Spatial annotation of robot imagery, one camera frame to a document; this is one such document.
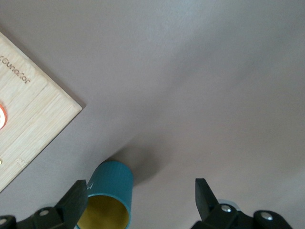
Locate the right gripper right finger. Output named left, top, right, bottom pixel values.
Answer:
left=192, top=178, right=293, bottom=229

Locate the teal cup yellow inside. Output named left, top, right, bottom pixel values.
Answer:
left=76, top=161, right=133, bottom=229

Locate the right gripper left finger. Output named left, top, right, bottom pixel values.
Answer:
left=0, top=180, right=88, bottom=229

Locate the bamboo cutting board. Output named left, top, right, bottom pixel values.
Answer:
left=0, top=31, right=83, bottom=193

